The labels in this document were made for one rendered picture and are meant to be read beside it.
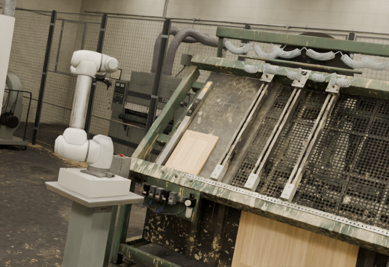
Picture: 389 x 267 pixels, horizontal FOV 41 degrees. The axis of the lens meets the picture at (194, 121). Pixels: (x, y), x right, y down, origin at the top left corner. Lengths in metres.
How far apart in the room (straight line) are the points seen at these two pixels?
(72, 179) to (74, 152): 0.19
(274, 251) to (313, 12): 5.99
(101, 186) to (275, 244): 1.36
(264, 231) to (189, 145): 0.93
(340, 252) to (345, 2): 5.93
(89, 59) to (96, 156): 0.66
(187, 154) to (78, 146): 1.02
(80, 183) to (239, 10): 7.12
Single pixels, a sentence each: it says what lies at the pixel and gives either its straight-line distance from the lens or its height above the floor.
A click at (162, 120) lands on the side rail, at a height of 1.23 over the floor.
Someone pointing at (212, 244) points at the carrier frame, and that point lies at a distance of 4.23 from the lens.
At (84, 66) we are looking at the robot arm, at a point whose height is 1.58.
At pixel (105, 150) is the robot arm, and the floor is 1.04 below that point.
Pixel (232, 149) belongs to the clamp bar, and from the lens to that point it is 4.02.
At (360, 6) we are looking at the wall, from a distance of 8.98.
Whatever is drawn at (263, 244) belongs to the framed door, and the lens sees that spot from 4.01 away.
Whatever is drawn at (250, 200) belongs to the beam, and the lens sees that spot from 3.74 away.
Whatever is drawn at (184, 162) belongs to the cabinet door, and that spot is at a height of 0.97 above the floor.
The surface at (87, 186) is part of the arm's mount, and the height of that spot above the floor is 0.81.
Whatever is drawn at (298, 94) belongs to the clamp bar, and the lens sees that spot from 4.27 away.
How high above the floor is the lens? 1.59
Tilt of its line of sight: 4 degrees down
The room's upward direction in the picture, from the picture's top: 10 degrees clockwise
